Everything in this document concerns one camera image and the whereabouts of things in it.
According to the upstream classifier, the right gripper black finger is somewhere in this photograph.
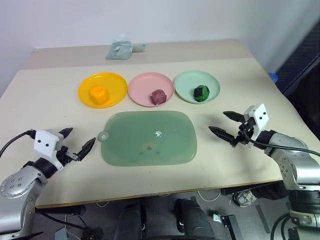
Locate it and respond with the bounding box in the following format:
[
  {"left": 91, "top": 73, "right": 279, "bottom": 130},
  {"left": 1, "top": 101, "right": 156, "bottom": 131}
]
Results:
[
  {"left": 222, "top": 110, "right": 245, "bottom": 123},
  {"left": 208, "top": 125, "right": 237, "bottom": 147}
]

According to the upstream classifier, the white floor cable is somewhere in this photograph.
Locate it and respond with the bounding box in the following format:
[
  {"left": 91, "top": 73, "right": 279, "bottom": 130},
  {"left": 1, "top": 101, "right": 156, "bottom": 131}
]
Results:
[{"left": 196, "top": 190, "right": 221, "bottom": 202}]

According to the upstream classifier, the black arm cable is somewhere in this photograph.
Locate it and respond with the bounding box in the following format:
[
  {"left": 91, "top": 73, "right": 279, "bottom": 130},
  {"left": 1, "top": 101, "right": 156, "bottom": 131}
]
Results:
[
  {"left": 241, "top": 128, "right": 320, "bottom": 157},
  {"left": 0, "top": 129, "right": 36, "bottom": 157}
]

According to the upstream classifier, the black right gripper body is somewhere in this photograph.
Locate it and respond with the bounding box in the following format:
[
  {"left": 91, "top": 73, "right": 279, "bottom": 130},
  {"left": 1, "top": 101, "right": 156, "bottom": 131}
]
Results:
[{"left": 233, "top": 116, "right": 257, "bottom": 150}]

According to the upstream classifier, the translucent green cutting mat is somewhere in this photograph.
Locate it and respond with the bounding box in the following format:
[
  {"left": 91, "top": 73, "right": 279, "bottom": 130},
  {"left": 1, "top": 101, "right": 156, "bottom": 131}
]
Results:
[{"left": 97, "top": 110, "right": 198, "bottom": 167}]

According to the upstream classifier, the dark rounded shape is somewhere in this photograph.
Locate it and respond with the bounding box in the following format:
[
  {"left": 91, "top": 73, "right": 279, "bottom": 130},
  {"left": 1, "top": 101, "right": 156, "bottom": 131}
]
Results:
[
  {"left": 173, "top": 197, "right": 216, "bottom": 240},
  {"left": 116, "top": 199, "right": 148, "bottom": 240}
]

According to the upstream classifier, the black woven panel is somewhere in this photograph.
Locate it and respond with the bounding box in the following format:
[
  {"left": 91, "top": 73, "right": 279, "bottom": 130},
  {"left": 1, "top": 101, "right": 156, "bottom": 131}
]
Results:
[{"left": 274, "top": 19, "right": 320, "bottom": 96}]

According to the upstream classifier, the small pale green object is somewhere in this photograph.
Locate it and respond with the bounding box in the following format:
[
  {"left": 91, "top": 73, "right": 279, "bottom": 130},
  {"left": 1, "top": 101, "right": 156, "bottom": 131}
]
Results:
[{"left": 132, "top": 43, "right": 147, "bottom": 54}]

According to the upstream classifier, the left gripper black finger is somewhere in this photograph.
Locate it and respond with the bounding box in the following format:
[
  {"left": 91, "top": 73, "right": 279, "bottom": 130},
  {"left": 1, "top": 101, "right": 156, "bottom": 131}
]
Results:
[
  {"left": 58, "top": 127, "right": 74, "bottom": 139},
  {"left": 75, "top": 136, "right": 97, "bottom": 162}
]

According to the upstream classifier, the pale green plate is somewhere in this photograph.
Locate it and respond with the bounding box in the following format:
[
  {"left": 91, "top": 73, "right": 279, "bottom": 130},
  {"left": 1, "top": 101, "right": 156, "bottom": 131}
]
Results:
[{"left": 173, "top": 69, "right": 221, "bottom": 105}]

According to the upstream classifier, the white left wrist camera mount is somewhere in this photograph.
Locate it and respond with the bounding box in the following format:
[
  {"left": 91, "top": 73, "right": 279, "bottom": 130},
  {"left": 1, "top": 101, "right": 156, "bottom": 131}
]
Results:
[{"left": 33, "top": 128, "right": 64, "bottom": 171}]

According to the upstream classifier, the pink plate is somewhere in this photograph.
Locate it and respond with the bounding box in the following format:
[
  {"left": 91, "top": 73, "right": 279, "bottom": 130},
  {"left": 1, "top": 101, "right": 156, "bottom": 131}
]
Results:
[{"left": 128, "top": 72, "right": 175, "bottom": 108}]

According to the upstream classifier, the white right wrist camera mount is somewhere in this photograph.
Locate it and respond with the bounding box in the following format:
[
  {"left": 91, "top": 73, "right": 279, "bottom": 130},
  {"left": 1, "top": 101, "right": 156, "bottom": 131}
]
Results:
[{"left": 243, "top": 102, "right": 270, "bottom": 141}]

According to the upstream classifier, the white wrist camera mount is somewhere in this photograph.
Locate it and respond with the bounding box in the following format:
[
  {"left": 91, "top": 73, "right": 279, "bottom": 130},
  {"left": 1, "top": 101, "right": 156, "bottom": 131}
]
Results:
[
  {"left": 243, "top": 102, "right": 270, "bottom": 141},
  {"left": 33, "top": 128, "right": 64, "bottom": 171}
]

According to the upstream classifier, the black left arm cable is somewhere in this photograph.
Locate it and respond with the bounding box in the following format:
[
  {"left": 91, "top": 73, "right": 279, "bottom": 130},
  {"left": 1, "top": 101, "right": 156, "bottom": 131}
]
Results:
[{"left": 0, "top": 129, "right": 36, "bottom": 157}]

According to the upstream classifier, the grey sneaker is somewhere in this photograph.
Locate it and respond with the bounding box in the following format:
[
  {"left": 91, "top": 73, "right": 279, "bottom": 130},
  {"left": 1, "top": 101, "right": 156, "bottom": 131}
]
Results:
[{"left": 233, "top": 189, "right": 259, "bottom": 208}]

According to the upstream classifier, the yellow plate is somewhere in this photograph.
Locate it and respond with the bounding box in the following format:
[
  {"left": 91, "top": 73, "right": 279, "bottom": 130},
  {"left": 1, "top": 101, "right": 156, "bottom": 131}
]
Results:
[{"left": 77, "top": 72, "right": 129, "bottom": 109}]

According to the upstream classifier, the clear plastic bag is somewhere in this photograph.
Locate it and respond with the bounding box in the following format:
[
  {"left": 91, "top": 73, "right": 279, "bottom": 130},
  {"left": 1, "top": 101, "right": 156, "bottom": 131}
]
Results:
[{"left": 104, "top": 40, "right": 134, "bottom": 61}]

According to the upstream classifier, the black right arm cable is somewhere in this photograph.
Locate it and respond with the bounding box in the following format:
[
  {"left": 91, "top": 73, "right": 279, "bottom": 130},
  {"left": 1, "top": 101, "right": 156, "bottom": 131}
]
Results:
[{"left": 241, "top": 128, "right": 320, "bottom": 157}]

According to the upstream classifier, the green and black clay lump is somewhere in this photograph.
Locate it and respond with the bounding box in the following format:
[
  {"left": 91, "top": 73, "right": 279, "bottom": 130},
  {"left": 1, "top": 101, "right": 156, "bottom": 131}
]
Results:
[{"left": 192, "top": 84, "right": 211, "bottom": 103}]

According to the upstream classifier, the black metal stand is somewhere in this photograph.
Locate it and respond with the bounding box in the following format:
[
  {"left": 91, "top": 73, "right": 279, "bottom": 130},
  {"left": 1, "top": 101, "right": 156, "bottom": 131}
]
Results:
[{"left": 212, "top": 213, "right": 239, "bottom": 236}]

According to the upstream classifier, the black bar under table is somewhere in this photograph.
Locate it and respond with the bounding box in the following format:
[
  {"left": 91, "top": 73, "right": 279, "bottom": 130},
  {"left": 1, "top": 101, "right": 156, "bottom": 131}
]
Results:
[{"left": 34, "top": 204, "right": 87, "bottom": 216}]

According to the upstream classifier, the yellow clay lump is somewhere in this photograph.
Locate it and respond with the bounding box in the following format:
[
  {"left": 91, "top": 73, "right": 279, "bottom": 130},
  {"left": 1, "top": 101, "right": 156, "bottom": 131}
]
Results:
[{"left": 88, "top": 85, "right": 111, "bottom": 106}]

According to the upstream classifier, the dark red clay lump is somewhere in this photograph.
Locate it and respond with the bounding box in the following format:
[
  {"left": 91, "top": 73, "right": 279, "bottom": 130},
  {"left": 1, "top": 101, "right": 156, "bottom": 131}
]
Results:
[{"left": 149, "top": 89, "right": 167, "bottom": 106}]

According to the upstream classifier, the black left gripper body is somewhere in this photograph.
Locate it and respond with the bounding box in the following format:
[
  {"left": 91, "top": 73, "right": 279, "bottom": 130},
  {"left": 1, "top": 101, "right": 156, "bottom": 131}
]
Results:
[{"left": 56, "top": 146, "right": 82, "bottom": 168}]

